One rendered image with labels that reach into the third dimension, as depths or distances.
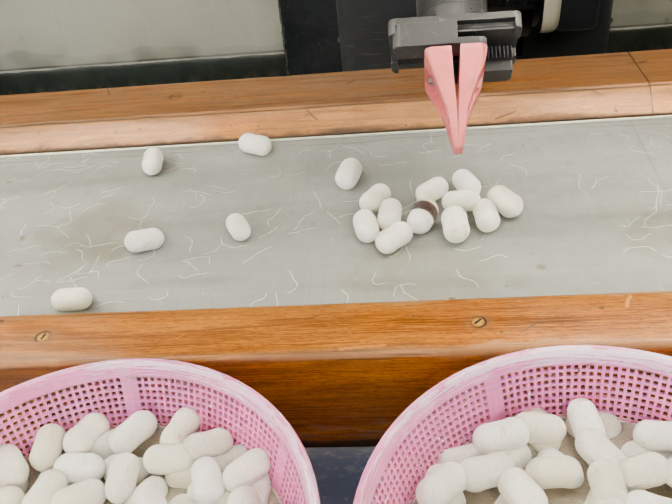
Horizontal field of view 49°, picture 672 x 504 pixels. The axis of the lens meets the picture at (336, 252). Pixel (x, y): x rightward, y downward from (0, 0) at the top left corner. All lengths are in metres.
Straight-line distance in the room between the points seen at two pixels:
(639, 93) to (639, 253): 0.25
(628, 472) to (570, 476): 0.03
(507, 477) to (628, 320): 0.14
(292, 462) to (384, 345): 0.10
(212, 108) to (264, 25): 1.98
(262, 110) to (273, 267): 0.26
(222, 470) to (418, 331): 0.15
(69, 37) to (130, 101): 2.13
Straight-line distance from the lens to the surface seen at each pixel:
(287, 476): 0.45
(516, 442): 0.47
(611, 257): 0.61
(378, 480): 0.42
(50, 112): 0.92
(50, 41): 3.05
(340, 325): 0.50
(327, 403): 0.52
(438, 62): 0.59
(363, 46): 1.56
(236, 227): 0.63
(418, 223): 0.61
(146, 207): 0.72
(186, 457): 0.48
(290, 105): 0.81
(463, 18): 0.60
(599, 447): 0.47
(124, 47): 2.96
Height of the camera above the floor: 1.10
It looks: 36 degrees down
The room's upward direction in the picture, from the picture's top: 7 degrees counter-clockwise
